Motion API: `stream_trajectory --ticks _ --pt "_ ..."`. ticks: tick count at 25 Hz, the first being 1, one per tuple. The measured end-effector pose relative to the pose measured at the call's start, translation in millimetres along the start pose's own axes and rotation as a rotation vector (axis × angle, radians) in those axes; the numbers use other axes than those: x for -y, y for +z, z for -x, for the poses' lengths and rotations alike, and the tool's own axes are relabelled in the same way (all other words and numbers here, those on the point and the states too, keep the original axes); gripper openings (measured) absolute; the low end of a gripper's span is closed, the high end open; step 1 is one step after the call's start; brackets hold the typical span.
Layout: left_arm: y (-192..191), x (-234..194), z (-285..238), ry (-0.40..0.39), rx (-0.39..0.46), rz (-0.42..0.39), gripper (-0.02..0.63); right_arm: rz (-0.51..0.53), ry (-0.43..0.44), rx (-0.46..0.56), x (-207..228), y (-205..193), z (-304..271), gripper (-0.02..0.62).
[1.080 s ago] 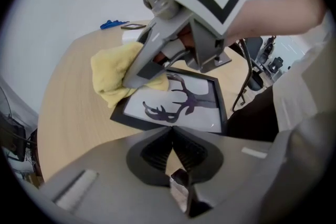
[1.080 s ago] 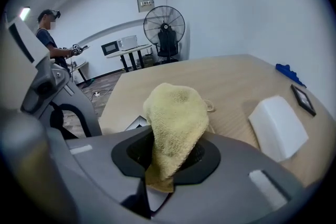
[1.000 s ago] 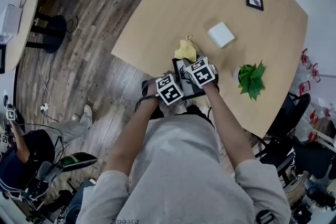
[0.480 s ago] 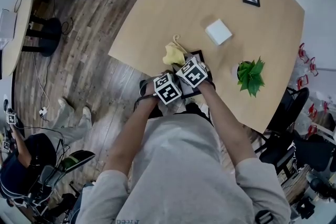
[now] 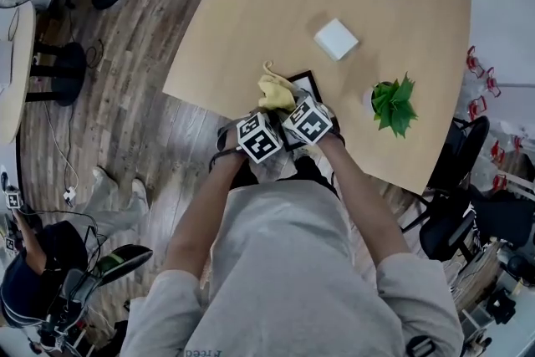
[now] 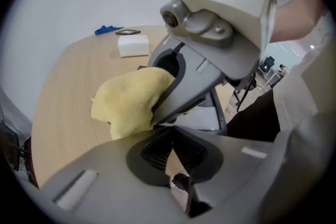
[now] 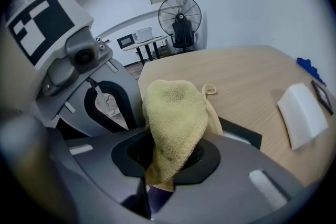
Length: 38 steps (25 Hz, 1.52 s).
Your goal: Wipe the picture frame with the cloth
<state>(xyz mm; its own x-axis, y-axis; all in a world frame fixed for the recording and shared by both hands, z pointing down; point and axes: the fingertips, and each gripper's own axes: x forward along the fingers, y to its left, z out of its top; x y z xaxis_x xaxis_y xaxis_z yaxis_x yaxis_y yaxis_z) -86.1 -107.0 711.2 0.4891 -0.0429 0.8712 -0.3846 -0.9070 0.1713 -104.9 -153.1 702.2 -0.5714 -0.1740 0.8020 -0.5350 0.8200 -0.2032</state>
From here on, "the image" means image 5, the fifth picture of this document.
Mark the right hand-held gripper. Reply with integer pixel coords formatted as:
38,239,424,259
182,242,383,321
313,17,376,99
280,94,334,146

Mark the green potted plant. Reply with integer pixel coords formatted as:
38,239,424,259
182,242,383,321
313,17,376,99
363,71,419,140

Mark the pile of red-handled clear bags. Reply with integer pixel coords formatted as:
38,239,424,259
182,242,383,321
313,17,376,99
461,45,535,191

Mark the person's black shoe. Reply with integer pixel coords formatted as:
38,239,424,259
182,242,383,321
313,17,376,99
233,161,261,190
294,156,339,197

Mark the white box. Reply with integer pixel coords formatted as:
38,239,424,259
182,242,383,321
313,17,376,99
313,18,360,63

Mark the yellow cloth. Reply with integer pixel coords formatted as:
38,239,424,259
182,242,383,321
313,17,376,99
257,60,297,112

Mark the black board with green edge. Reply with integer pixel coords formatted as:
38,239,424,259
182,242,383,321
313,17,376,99
98,245,155,286

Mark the person's right black shoe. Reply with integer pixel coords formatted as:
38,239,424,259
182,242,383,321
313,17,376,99
294,156,339,197

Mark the person's right forearm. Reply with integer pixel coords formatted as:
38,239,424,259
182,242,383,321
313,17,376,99
319,133,413,275

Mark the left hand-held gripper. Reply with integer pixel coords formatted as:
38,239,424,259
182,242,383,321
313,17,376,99
236,110,282,164

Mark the person's light grey shirt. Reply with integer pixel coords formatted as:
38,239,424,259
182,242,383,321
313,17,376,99
119,179,465,357

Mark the black deer picture frame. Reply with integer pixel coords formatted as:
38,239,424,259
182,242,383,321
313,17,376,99
278,69,325,151

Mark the black folding chair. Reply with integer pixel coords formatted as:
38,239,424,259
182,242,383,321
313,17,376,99
400,115,491,263

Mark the person's left black shoe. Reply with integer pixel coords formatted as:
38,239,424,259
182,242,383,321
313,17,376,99
233,161,261,190

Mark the person's left forearm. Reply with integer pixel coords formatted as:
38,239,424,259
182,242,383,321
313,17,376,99
165,150,246,277

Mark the round wooden table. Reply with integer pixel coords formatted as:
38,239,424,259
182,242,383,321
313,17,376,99
0,2,88,145

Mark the black fabric chair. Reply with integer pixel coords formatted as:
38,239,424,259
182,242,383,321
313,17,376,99
470,187,535,247

